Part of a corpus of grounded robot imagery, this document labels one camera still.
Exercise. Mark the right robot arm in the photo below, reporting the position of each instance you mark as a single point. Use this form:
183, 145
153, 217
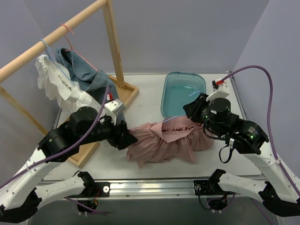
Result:
277, 193

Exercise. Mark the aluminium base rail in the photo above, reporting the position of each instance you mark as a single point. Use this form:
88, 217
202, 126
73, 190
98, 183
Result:
143, 189

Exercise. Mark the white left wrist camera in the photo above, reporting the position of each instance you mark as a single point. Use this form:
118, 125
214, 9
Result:
113, 107

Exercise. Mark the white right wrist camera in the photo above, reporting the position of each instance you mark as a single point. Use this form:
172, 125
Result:
220, 90

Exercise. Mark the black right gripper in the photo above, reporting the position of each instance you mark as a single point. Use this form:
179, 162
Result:
193, 109

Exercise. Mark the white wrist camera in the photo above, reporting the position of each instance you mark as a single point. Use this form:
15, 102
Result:
220, 90
113, 107

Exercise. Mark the teal plastic tray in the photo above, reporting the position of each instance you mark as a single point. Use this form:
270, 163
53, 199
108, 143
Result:
180, 89

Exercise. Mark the white ruffled skirt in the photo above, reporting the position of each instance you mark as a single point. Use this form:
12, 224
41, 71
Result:
55, 79

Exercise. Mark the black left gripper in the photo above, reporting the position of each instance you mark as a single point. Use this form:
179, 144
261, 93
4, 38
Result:
118, 136

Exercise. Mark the pink wire hanger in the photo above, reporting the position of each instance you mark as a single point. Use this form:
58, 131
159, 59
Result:
71, 48

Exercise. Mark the blue denim skirt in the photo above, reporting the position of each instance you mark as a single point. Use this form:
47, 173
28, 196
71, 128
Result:
90, 80

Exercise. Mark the blue wire hanger front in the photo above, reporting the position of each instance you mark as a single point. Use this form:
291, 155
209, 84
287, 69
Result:
173, 102

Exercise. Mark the wooden clothes rack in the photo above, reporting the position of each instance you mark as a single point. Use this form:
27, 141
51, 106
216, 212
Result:
126, 91

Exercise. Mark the pink ruffled skirt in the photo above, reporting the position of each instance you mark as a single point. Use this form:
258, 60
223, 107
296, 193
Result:
175, 137

